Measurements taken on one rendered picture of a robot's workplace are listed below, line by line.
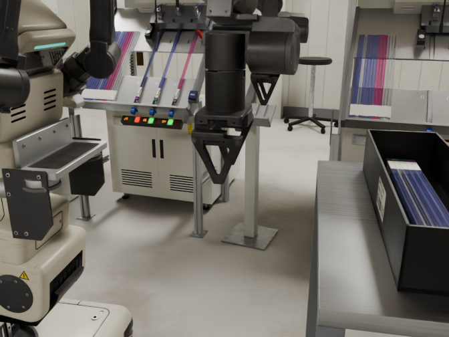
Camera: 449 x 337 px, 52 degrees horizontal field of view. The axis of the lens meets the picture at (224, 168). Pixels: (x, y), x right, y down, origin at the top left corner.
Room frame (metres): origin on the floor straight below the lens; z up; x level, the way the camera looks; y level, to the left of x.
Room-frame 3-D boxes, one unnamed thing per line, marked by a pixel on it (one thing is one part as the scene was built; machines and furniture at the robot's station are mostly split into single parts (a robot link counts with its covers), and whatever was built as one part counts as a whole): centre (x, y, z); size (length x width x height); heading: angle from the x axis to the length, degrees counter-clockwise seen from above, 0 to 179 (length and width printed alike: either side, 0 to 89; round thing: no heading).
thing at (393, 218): (0.86, -0.40, 0.86); 0.57 x 0.17 x 0.11; 169
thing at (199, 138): (0.62, 0.01, 1.02); 0.07 x 0.07 x 0.09; 79
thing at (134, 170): (3.02, 0.31, 0.31); 0.70 x 0.65 x 0.62; 72
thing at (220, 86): (0.65, 0.00, 1.09); 0.10 x 0.07 x 0.07; 169
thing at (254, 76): (1.18, -0.10, 1.02); 0.07 x 0.07 x 0.09; 80
